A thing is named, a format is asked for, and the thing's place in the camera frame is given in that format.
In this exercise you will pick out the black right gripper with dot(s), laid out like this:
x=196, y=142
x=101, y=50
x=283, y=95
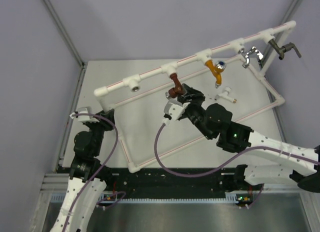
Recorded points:
x=196, y=97

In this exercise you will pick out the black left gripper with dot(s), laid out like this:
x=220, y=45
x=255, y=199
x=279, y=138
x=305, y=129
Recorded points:
x=103, y=122

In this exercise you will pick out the brown faucet chrome knob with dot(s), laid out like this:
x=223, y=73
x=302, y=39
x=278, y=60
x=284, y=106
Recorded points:
x=177, y=90

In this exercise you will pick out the white pipe frame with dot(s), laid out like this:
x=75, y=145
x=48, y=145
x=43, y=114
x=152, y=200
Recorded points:
x=214, y=60

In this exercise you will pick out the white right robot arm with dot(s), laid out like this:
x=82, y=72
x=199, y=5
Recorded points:
x=292, y=165

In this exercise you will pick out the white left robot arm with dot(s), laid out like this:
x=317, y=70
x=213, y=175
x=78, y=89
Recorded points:
x=88, y=176

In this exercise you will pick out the white plastic faucet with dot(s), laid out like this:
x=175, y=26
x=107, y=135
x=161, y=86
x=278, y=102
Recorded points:
x=225, y=95

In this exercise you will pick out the orange faucet blue cap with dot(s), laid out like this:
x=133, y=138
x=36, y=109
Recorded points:
x=216, y=70

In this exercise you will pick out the chrome lever faucet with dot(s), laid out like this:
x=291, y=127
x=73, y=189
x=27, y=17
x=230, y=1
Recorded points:
x=247, y=55

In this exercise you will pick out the dark grey lever faucet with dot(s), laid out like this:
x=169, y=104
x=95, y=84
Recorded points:
x=284, y=49

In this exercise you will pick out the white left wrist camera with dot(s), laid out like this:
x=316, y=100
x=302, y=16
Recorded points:
x=83, y=115

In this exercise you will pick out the aluminium frame rail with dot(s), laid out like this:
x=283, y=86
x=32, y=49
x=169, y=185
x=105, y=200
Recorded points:
x=54, y=183

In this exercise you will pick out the white slotted cable duct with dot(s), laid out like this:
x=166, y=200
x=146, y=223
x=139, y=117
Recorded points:
x=228, y=198

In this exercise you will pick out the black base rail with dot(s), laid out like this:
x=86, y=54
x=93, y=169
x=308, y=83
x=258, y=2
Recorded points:
x=155, y=183

